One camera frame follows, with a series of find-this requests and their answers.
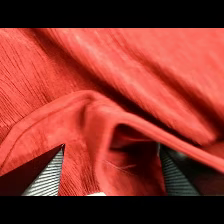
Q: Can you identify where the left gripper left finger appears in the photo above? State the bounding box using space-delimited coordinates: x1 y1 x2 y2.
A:
0 143 66 197

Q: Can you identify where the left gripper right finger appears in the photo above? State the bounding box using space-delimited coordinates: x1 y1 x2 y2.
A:
157 143 224 197

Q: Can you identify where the red long-sleeved shirt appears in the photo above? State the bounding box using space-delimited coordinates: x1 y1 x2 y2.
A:
0 27 224 197

